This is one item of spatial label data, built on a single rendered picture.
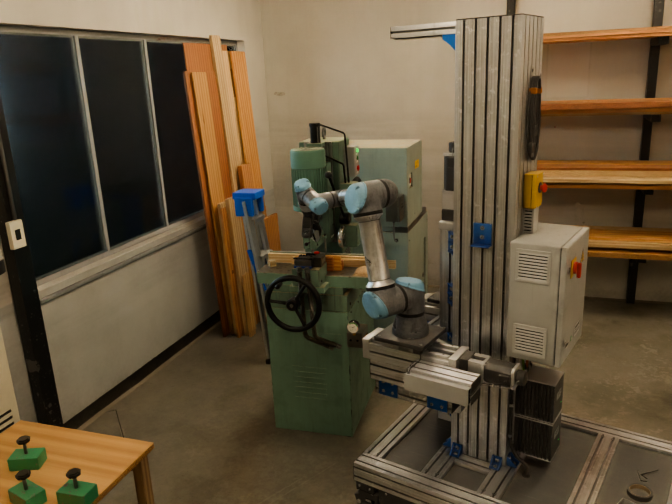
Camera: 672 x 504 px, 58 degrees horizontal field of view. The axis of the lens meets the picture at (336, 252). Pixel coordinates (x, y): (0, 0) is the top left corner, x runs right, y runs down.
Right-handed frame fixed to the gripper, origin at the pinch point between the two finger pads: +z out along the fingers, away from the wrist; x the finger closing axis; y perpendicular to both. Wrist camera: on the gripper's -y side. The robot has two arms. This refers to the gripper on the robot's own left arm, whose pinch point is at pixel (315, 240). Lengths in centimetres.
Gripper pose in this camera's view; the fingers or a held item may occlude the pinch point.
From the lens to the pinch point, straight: 298.1
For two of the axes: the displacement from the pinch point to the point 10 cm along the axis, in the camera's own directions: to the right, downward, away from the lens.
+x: -9.6, -0.4, 2.7
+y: 2.2, -7.3, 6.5
